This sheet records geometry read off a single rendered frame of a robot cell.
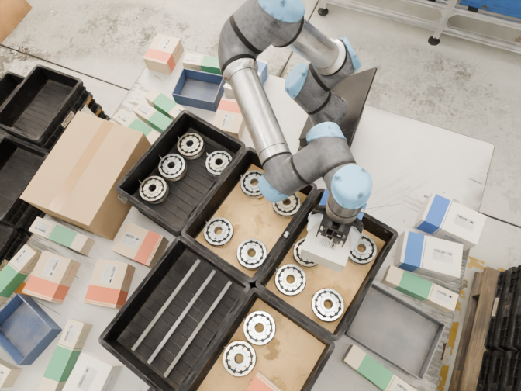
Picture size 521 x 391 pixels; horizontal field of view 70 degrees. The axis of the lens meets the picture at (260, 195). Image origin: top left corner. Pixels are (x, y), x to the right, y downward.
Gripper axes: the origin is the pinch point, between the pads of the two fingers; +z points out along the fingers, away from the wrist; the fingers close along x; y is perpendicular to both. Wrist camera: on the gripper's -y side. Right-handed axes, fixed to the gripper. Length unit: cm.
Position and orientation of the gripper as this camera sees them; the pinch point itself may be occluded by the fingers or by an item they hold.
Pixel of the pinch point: (334, 226)
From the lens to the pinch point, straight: 105.8
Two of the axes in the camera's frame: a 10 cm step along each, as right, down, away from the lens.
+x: 9.1, 3.5, -2.0
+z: 0.6, 3.7, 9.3
